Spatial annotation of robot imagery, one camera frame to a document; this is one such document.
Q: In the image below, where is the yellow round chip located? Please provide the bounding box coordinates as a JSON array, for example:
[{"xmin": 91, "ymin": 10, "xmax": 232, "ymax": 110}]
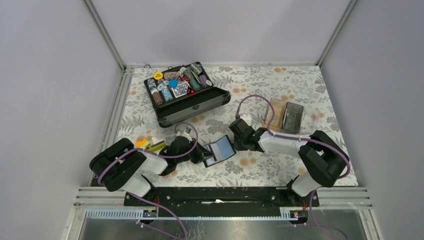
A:
[{"xmin": 153, "ymin": 71, "xmax": 164, "ymax": 81}]

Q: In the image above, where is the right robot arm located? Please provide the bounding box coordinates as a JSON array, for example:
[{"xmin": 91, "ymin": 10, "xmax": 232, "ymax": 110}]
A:
[{"xmin": 229, "ymin": 117, "xmax": 351, "ymax": 206}]

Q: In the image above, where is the black card holder wallet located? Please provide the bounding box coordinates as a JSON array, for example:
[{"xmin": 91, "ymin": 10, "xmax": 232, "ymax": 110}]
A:
[{"xmin": 203, "ymin": 135, "xmax": 236, "ymax": 168}]

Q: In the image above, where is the blue poker chip stack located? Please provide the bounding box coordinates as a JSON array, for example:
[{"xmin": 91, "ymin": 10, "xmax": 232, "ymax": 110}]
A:
[{"xmin": 161, "ymin": 87, "xmax": 174, "ymax": 102}]

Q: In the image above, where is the blue playing card deck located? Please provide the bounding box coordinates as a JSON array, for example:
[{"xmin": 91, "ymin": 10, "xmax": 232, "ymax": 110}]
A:
[{"xmin": 171, "ymin": 82, "xmax": 190, "ymax": 98}]

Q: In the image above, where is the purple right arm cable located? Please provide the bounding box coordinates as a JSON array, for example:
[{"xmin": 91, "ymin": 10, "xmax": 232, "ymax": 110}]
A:
[{"xmin": 235, "ymin": 94, "xmax": 352, "ymax": 180}]

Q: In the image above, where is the brown poker chip stack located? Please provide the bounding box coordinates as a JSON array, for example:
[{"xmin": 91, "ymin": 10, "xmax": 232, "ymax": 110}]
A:
[{"xmin": 151, "ymin": 91, "xmax": 164, "ymax": 106}]

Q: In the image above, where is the red triangular dealer button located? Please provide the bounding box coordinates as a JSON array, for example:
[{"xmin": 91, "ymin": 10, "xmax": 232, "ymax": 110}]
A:
[{"xmin": 186, "ymin": 86, "xmax": 197, "ymax": 96}]

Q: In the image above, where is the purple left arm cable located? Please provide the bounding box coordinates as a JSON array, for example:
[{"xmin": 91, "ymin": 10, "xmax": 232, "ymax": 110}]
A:
[{"xmin": 96, "ymin": 121, "xmax": 199, "ymax": 186}]

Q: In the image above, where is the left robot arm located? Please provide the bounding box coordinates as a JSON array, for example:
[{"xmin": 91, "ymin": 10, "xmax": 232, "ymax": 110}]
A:
[{"xmin": 89, "ymin": 129, "xmax": 214, "ymax": 206}]

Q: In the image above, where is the blue round dealer chip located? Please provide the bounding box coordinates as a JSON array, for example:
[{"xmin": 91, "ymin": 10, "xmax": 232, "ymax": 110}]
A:
[{"xmin": 168, "ymin": 78, "xmax": 179, "ymax": 88}]

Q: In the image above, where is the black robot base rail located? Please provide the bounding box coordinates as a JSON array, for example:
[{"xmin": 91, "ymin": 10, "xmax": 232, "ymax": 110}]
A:
[{"xmin": 142, "ymin": 186, "xmax": 320, "ymax": 208}]

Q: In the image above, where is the clear transparent card box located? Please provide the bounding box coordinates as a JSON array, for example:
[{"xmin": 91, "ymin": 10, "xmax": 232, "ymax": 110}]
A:
[{"xmin": 300, "ymin": 108, "xmax": 321, "ymax": 134}]

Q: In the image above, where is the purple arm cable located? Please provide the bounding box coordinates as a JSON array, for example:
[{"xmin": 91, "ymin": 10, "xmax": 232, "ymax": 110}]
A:
[
  {"xmin": 96, "ymin": 121, "xmax": 199, "ymax": 186},
  {"xmin": 235, "ymin": 94, "xmax": 352, "ymax": 180}
]

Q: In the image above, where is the green purple toy block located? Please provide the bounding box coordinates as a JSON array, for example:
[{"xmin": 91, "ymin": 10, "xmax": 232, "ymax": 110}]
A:
[{"xmin": 146, "ymin": 137, "xmax": 167, "ymax": 153}]

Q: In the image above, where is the smoky grey transparent card box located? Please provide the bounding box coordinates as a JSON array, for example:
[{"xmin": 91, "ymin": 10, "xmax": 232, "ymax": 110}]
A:
[{"xmin": 282, "ymin": 102, "xmax": 304, "ymax": 134}]

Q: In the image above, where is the black poker chip case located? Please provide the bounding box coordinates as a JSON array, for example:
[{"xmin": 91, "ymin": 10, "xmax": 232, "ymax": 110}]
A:
[{"xmin": 143, "ymin": 61, "xmax": 231, "ymax": 128}]

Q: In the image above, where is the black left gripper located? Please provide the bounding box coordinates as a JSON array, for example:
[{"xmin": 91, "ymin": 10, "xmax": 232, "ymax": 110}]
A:
[{"xmin": 175, "ymin": 137, "xmax": 214, "ymax": 165}]

